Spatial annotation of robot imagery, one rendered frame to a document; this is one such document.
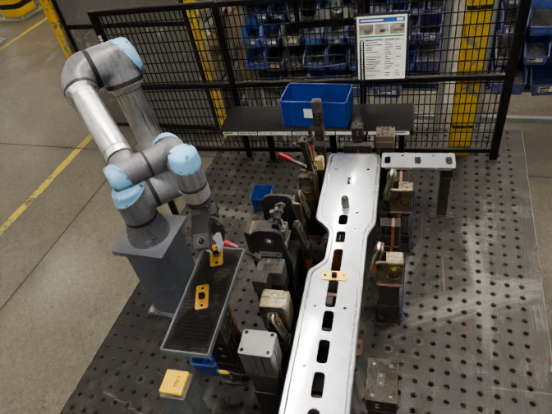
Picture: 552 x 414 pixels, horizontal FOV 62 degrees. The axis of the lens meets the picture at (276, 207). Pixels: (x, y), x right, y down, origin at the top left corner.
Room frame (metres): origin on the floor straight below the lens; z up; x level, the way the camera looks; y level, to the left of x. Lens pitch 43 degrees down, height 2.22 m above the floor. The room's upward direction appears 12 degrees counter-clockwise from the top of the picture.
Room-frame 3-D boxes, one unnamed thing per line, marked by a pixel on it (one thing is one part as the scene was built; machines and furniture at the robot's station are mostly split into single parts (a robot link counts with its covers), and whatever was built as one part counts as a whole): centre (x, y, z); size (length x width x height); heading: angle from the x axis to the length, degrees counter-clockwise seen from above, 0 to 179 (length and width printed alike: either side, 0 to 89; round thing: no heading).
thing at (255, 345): (0.70, 0.13, 0.90); 0.13 x 0.10 x 0.41; 70
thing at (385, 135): (1.60, -0.52, 0.88); 0.08 x 0.08 x 0.36; 70
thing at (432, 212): (1.40, -0.71, 0.84); 0.11 x 0.06 x 0.29; 70
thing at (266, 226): (1.11, 0.02, 0.94); 0.18 x 0.13 x 0.49; 160
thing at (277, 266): (0.99, 0.05, 0.89); 0.13 x 0.11 x 0.38; 70
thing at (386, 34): (1.87, -0.59, 1.30); 0.23 x 0.02 x 0.31; 70
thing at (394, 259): (0.94, -0.33, 0.87); 0.12 x 0.09 x 0.35; 70
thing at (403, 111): (1.86, -0.26, 1.01); 0.90 x 0.22 x 0.03; 70
